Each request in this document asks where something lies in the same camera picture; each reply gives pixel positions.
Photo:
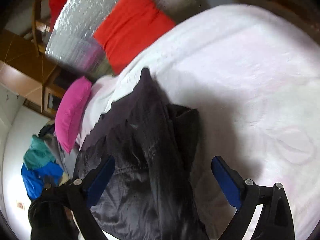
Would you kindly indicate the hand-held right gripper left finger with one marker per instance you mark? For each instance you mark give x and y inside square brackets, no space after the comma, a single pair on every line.
[100,180]

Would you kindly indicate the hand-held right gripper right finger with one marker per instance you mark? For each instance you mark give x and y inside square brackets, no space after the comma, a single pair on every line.
[227,180]

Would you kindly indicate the black puffer jacket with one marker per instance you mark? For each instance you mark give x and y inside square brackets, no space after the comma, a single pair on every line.
[150,155]

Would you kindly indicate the grey jacket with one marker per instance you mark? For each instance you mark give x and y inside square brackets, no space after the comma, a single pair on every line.
[63,157]

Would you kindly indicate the blue jacket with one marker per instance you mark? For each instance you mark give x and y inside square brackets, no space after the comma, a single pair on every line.
[35,180]

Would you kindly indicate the teal shirt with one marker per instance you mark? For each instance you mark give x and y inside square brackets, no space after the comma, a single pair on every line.
[37,152]

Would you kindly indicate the pink pillow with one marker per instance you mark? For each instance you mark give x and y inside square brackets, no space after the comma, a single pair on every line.
[72,115]

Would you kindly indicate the white fleece blanket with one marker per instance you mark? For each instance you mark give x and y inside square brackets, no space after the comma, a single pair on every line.
[237,80]

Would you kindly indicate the wooden cabinet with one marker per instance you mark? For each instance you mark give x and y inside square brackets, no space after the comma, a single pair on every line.
[22,67]

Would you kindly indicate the red pillow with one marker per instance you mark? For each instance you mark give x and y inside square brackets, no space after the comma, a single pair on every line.
[132,27]

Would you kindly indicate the silver foil insulation mat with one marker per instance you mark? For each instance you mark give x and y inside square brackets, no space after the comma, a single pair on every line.
[82,25]

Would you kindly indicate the wooden stair railing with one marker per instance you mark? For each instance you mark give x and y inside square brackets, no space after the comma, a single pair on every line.
[37,25]

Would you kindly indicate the red velvet cloth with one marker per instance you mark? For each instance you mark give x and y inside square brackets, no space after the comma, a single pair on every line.
[61,0]

